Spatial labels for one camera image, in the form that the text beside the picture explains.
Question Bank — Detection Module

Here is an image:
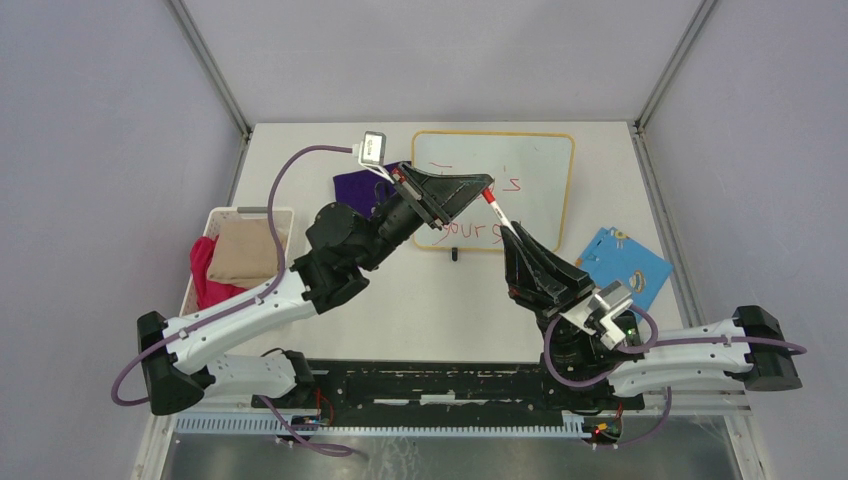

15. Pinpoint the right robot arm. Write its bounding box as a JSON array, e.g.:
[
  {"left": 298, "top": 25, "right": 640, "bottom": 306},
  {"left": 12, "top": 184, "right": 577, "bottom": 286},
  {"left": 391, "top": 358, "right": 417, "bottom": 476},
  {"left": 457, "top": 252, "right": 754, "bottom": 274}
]
[{"left": 500, "top": 222, "right": 807, "bottom": 408}]

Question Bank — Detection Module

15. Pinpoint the beige cloth in basket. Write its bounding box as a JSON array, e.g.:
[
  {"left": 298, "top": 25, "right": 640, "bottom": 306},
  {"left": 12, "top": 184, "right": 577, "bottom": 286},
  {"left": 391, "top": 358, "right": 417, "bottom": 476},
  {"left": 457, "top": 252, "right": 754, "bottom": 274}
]
[{"left": 208, "top": 218, "right": 280, "bottom": 289}]

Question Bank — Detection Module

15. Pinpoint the blue patterned cloth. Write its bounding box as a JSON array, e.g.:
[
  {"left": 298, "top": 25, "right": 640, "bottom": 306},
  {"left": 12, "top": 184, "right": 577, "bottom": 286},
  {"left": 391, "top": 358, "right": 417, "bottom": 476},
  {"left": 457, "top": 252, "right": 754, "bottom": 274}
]
[{"left": 576, "top": 227, "right": 673, "bottom": 311}]

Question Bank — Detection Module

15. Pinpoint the purple cloth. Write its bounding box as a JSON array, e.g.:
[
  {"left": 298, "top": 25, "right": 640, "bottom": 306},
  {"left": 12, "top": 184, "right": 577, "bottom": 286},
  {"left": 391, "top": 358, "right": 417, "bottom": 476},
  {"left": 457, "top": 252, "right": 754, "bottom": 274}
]
[{"left": 328, "top": 170, "right": 397, "bottom": 220}]

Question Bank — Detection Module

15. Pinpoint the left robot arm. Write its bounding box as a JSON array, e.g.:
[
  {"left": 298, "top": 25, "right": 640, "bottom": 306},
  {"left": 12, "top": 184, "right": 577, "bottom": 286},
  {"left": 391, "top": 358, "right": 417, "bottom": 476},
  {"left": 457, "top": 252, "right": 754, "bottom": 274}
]
[{"left": 136, "top": 162, "right": 493, "bottom": 416}]

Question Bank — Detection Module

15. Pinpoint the yellow framed whiteboard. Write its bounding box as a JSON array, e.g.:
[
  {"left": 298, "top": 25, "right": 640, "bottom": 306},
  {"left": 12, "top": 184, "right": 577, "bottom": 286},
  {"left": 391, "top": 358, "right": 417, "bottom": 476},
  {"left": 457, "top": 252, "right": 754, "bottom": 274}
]
[{"left": 411, "top": 130, "right": 576, "bottom": 252}]

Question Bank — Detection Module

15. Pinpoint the red capped whiteboard marker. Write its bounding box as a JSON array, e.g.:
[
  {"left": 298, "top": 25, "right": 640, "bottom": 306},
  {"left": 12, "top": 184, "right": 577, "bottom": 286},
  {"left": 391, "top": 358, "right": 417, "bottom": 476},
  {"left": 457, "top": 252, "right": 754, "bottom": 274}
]
[{"left": 482, "top": 188, "right": 515, "bottom": 234}]

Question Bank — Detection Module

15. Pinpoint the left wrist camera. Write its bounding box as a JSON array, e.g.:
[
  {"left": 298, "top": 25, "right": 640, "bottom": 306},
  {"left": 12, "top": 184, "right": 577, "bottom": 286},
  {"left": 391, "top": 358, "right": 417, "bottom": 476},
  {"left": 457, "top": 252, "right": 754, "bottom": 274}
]
[{"left": 353, "top": 131, "right": 393, "bottom": 183}]

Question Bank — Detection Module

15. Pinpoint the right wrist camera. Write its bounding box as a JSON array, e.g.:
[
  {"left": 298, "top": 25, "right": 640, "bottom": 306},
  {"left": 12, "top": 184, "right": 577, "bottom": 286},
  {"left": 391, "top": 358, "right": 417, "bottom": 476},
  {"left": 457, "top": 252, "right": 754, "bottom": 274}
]
[{"left": 561, "top": 280, "right": 633, "bottom": 350}]

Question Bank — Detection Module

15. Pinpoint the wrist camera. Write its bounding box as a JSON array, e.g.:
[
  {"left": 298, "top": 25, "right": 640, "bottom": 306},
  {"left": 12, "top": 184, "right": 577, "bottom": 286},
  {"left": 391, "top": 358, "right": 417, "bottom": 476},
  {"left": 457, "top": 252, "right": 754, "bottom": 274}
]
[
  {"left": 561, "top": 280, "right": 633, "bottom": 350},
  {"left": 353, "top": 131, "right": 393, "bottom": 183}
]

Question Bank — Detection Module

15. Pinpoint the pink cloth in basket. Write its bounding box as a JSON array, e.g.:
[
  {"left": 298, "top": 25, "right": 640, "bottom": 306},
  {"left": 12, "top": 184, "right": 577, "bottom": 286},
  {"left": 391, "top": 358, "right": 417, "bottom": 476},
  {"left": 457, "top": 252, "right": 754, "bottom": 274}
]
[{"left": 189, "top": 236, "right": 245, "bottom": 310}]

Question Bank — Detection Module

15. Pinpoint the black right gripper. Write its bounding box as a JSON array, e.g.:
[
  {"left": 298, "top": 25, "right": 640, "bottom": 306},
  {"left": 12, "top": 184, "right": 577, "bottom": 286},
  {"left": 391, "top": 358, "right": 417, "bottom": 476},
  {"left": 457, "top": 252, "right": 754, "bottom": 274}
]
[{"left": 499, "top": 220, "right": 591, "bottom": 371}]

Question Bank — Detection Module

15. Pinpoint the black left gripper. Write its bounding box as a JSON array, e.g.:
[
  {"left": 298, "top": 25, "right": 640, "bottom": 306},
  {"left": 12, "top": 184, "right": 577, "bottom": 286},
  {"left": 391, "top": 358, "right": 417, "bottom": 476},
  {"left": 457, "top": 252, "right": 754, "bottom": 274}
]
[{"left": 358, "top": 165, "right": 498, "bottom": 275}]

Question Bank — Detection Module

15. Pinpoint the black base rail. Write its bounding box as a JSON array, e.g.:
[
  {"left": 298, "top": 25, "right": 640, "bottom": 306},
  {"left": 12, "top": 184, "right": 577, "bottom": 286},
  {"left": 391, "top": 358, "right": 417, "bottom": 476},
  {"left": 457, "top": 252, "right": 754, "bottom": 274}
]
[{"left": 270, "top": 359, "right": 645, "bottom": 428}]

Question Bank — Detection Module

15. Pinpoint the white cable comb strip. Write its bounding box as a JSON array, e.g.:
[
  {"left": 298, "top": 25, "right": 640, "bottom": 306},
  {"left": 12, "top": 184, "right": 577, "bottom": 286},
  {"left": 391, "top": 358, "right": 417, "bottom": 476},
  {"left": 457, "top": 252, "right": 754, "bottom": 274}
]
[{"left": 174, "top": 412, "right": 590, "bottom": 439}]

